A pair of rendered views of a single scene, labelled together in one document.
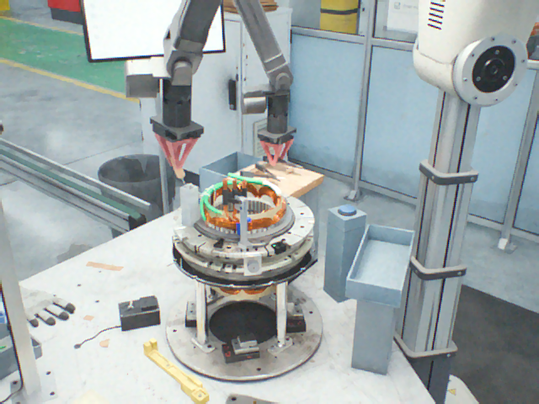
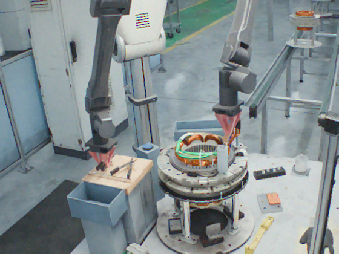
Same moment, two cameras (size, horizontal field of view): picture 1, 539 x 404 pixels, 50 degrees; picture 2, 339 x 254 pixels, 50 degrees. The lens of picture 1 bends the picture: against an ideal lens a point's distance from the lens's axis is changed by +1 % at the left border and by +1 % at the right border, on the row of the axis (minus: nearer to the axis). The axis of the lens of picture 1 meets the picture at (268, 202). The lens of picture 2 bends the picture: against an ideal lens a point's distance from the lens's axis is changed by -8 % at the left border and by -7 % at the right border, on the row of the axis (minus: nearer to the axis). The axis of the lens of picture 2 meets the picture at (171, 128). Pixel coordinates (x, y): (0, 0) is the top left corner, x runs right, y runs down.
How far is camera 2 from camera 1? 193 cm
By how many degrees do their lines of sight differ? 89
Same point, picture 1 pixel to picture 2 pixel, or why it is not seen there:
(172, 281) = not seen: outside the picture
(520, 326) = (29, 228)
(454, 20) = (158, 19)
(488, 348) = (49, 242)
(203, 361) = (247, 224)
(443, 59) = (155, 38)
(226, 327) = not seen: hidden behind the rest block
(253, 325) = (201, 221)
